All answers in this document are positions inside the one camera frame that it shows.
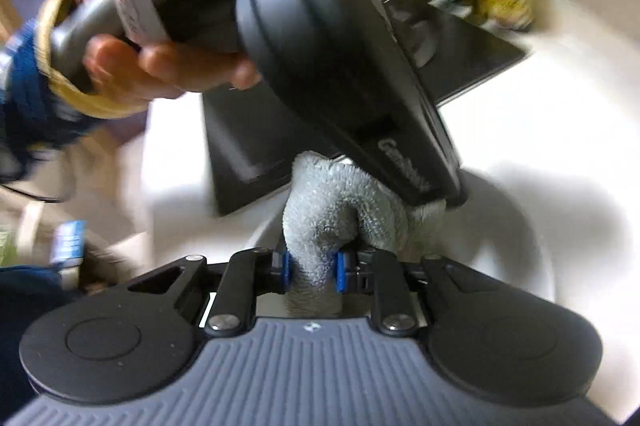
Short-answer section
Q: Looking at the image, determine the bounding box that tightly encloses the black glass gas stove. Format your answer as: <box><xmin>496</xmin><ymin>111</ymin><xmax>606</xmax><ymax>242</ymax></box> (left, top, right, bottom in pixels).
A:
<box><xmin>202</xmin><ymin>0</ymin><xmax>531</xmax><ymax>217</ymax></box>

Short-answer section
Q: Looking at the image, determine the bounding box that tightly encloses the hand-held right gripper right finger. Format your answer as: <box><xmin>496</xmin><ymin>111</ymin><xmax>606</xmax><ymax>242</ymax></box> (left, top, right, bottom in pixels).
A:
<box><xmin>334</xmin><ymin>248</ymin><xmax>497</xmax><ymax>336</ymax></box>

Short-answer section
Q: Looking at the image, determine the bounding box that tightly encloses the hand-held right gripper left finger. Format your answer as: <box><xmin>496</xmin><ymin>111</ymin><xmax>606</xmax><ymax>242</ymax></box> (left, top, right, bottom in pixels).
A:
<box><xmin>127</xmin><ymin>247</ymin><xmax>294</xmax><ymax>337</ymax></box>

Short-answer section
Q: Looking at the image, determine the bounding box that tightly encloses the white patterned bowl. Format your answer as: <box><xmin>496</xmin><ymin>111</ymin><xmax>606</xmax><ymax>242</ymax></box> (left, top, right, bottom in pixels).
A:
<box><xmin>245</xmin><ymin>161</ymin><xmax>557</xmax><ymax>313</ymax></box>

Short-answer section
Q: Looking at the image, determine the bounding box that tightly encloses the blue white packet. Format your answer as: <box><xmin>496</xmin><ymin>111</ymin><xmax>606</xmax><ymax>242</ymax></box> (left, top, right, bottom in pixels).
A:
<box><xmin>51</xmin><ymin>220</ymin><xmax>87</xmax><ymax>267</ymax></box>

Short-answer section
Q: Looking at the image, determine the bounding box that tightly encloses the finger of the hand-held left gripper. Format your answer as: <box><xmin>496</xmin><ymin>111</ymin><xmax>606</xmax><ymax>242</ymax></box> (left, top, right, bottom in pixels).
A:
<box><xmin>412</xmin><ymin>176</ymin><xmax>469</xmax><ymax>211</ymax></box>

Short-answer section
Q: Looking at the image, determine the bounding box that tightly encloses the grey dish cloth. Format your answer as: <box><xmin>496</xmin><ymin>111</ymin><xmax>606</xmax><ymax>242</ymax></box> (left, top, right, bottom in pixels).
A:
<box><xmin>282</xmin><ymin>151</ymin><xmax>448</xmax><ymax>313</ymax></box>

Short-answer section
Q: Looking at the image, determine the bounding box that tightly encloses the person's left hand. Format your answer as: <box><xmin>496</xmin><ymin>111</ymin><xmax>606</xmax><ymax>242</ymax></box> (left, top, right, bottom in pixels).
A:
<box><xmin>82</xmin><ymin>0</ymin><xmax>262</xmax><ymax>102</ymax></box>

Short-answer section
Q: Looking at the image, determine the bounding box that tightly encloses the tan wristband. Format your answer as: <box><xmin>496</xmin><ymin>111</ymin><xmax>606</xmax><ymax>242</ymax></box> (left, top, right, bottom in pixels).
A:
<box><xmin>36</xmin><ymin>0</ymin><xmax>153</xmax><ymax>121</ymax></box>

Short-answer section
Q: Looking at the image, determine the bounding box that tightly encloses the gas burner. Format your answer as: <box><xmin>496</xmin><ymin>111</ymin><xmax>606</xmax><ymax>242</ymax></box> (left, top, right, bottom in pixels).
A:
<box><xmin>392</xmin><ymin>0</ymin><xmax>442</xmax><ymax>67</ymax></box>

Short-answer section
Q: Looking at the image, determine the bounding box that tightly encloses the person's dark blue clothing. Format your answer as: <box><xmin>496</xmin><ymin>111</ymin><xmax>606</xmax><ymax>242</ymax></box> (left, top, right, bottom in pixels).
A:
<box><xmin>0</xmin><ymin>263</ymin><xmax>83</xmax><ymax>409</ymax></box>

